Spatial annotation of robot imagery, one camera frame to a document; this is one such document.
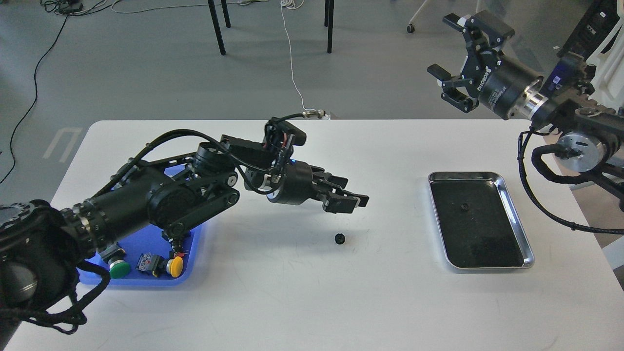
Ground white cable on floor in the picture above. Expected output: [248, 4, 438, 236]
[281, 0, 331, 120]

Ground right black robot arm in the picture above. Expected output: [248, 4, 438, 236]
[427, 10, 623, 235]

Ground green push button switch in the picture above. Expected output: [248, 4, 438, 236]
[99, 243, 131, 278]

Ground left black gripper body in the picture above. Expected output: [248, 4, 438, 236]
[267, 161, 319, 205]

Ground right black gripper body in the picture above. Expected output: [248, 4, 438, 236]
[463, 54, 544, 120]

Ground white office chair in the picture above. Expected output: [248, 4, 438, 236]
[586, 18, 624, 112]

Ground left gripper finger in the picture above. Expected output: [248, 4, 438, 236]
[312, 166, 348, 192]
[319, 189, 370, 214]

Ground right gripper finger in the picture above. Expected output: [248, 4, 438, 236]
[443, 10, 516, 64]
[427, 64, 479, 113]

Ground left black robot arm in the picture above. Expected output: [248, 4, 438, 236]
[1, 110, 369, 349]

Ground silver metal tray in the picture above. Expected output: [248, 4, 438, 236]
[428, 171, 535, 273]

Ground yellow push button switch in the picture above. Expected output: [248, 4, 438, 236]
[136, 253, 184, 278]

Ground blue plastic tray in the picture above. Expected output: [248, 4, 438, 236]
[109, 224, 202, 289]

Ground black equipment case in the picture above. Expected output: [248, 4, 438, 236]
[557, 0, 620, 61]

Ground white chair base wheels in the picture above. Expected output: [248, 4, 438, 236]
[406, 0, 485, 34]

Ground black table legs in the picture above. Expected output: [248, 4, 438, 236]
[208, 0, 337, 56]

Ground black square push button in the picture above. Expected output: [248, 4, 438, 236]
[162, 230, 190, 258]

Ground black cable on floor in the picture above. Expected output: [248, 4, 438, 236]
[0, 0, 114, 185]

